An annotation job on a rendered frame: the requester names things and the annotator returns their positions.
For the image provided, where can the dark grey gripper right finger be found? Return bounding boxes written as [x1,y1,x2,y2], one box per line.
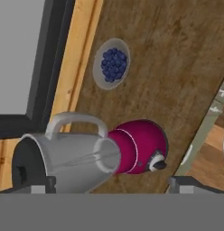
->
[168,176,224,195]

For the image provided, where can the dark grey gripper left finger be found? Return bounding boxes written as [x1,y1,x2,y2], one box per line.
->
[0,176,57,195]

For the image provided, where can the black blender lid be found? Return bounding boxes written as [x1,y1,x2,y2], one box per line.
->
[11,137,49,191]

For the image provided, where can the grey clear blender jar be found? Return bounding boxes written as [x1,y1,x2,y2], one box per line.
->
[18,111,123,195]

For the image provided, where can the magenta blender base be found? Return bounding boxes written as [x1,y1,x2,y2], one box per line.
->
[107,118,170,176]

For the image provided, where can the grey-green cupboard run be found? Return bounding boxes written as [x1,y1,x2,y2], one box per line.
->
[165,71,224,193]

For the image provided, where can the grey bowl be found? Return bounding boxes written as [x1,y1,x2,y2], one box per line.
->
[92,37,132,91]

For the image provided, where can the blueberries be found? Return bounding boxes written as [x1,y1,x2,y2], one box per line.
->
[100,47,128,84]

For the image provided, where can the dark framed window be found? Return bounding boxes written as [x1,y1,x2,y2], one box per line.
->
[0,0,76,140]

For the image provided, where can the white cupboard handle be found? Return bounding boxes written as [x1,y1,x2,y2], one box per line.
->
[206,106,224,116]
[180,143,194,166]

